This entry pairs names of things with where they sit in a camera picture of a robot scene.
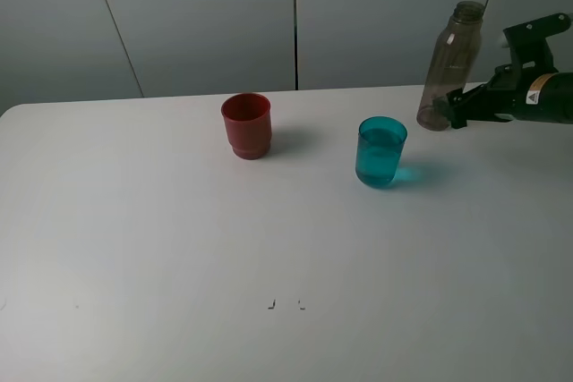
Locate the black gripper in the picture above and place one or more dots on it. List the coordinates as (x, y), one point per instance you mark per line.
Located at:
(537, 95)

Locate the clear brown plastic bottle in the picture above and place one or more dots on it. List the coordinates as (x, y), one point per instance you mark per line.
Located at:
(452, 60)

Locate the teal translucent plastic cup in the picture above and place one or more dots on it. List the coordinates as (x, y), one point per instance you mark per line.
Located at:
(381, 140)

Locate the red plastic cup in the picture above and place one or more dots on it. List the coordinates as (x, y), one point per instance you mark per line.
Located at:
(248, 124)

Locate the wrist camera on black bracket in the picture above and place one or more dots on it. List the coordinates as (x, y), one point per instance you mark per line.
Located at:
(527, 42)

